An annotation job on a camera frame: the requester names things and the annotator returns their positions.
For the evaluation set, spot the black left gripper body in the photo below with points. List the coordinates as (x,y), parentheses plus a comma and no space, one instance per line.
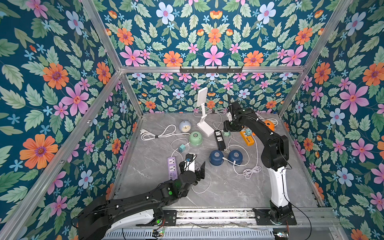
(195,176)

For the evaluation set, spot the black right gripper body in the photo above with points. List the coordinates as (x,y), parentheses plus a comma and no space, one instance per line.
(229,124)

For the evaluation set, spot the dark blue meat grinder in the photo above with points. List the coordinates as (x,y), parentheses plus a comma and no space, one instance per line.
(216,158)
(235,157)

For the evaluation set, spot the dark blue meat grinder front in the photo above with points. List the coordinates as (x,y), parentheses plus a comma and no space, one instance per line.
(235,157)

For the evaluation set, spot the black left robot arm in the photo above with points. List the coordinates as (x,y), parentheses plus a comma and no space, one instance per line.
(102,216)

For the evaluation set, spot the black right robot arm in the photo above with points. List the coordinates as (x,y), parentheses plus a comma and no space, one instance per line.
(275,156)

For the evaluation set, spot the purple power strip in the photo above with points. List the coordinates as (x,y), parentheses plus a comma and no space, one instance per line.
(172,168)

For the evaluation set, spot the black power strip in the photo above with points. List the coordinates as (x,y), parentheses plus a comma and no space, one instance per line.
(220,140)

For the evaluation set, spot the orange power strip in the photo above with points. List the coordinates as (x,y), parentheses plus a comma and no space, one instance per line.
(249,140)

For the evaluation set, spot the light teal charger adapter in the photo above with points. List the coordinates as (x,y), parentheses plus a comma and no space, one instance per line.
(182,148)

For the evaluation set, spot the orange shark plush toy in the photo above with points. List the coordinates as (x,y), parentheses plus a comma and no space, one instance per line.
(270,123)

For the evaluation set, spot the white folding desk lamp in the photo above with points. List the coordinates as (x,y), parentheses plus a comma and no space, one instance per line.
(201,101)

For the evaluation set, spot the round blue alarm clock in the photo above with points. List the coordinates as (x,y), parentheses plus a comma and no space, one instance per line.
(185,126)

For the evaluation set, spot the green cordless meat grinder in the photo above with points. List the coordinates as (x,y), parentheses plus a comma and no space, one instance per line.
(196,138)

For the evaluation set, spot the black wall hook rail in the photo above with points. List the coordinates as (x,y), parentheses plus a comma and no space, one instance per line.
(214,70)

